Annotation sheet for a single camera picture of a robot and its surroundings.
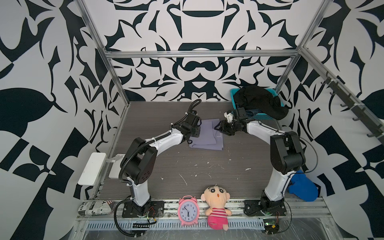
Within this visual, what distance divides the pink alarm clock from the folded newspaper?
33 cm

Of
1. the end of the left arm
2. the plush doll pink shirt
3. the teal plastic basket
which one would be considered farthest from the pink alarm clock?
the teal plastic basket

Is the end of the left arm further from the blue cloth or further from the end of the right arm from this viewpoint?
the blue cloth

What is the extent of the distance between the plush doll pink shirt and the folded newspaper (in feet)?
1.49

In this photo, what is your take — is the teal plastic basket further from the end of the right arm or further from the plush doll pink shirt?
the plush doll pink shirt

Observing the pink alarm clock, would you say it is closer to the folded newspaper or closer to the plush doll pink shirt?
the plush doll pink shirt

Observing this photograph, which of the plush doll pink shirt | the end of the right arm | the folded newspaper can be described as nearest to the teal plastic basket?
the end of the right arm

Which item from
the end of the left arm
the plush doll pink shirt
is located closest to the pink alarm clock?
the plush doll pink shirt

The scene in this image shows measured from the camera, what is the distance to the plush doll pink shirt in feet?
2.21

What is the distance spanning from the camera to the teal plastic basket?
38.8 inches

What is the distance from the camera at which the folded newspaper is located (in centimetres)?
72

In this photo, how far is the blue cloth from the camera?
79 cm

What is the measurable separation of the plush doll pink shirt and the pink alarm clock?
0.17 feet

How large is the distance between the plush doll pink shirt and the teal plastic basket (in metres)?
0.50

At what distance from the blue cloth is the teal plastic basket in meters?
0.37
